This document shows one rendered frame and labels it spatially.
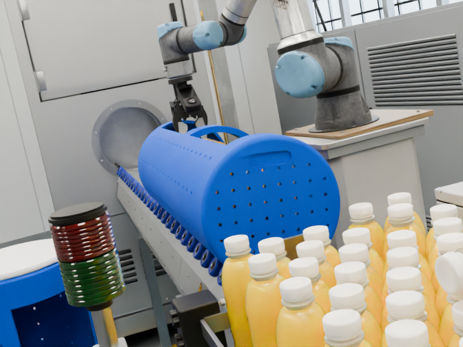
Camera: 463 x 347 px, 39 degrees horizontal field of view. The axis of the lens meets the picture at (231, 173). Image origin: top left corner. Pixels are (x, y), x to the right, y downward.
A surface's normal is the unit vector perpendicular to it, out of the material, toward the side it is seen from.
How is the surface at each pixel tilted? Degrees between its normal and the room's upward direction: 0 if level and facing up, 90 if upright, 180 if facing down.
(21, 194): 90
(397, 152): 90
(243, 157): 90
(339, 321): 0
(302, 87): 99
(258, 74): 90
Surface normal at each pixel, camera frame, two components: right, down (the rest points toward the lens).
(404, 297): -0.18, -0.97
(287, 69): -0.54, 0.39
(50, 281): 0.72, -0.02
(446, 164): -0.91, 0.24
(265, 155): 0.28, 0.11
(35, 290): 0.51, 0.05
